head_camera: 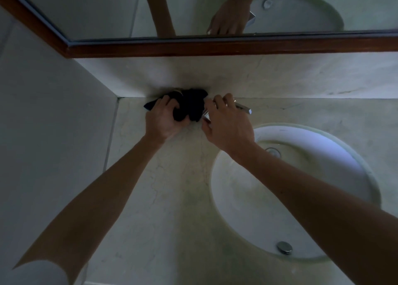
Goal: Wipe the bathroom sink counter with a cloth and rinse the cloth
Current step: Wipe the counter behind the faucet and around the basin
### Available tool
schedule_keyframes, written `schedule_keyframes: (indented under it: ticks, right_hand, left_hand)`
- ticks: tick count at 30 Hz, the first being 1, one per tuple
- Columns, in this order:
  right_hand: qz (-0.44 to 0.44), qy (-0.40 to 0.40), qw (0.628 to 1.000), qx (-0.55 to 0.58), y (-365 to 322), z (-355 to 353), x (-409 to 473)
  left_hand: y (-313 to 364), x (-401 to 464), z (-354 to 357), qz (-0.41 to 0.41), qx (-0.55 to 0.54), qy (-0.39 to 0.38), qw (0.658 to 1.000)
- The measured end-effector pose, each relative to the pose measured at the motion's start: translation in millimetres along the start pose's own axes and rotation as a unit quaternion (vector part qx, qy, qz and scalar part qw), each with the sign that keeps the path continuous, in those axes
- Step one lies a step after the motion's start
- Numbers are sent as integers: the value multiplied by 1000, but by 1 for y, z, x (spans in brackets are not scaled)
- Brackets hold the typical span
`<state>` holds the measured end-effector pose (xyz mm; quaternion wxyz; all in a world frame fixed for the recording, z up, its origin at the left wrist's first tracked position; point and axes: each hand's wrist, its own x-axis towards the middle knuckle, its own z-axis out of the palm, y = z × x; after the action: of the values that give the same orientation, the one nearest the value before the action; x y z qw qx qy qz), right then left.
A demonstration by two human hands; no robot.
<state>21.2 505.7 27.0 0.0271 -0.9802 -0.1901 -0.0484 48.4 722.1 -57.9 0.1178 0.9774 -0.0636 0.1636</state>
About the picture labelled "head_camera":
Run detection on person's right hand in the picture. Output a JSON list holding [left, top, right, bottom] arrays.
[[201, 92, 257, 161]]

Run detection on person's left hand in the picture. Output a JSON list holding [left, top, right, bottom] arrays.
[[143, 94, 191, 144]]

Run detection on dark blue cleaning cloth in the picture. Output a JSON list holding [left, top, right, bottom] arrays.
[[143, 88, 209, 123]]

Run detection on person's right forearm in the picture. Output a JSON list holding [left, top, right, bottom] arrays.
[[230, 142, 398, 285]]

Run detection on person's left forearm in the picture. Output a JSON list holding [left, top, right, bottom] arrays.
[[12, 135, 162, 285]]

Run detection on beige marble sink countertop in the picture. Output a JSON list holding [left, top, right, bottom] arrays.
[[84, 97, 398, 285]]

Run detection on white oval sink basin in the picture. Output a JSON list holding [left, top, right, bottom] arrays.
[[211, 123, 382, 262]]

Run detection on chrome square faucet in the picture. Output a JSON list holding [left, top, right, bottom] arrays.
[[202, 100, 252, 124]]

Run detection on white printed t-shirt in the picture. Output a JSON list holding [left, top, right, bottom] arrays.
[[0, 260, 70, 285]]

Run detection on wood framed wall mirror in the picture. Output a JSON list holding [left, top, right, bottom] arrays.
[[0, 0, 398, 58]]

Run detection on chrome overflow ring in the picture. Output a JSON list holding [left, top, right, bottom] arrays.
[[277, 241, 294, 255]]

